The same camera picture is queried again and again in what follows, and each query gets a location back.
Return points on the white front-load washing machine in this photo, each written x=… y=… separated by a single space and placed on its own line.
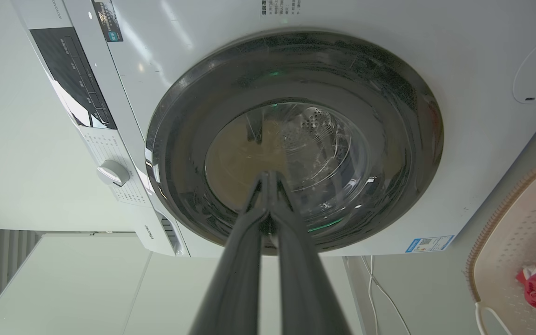
x=389 y=93

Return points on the blue energy label sticker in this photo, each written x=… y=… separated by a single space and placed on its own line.
x=429 y=243

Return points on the white cabinet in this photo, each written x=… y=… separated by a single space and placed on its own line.
x=123 y=288

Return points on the dark round washing machine door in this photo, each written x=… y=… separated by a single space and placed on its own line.
x=296 y=135

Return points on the beige plastic laundry basket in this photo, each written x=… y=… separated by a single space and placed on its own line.
x=512 y=246

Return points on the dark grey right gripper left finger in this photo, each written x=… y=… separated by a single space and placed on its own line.
x=235 y=284

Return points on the silver washing machine dial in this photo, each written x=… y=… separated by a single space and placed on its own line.
x=112 y=172

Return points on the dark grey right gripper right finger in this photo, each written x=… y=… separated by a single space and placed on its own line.
x=303 y=284

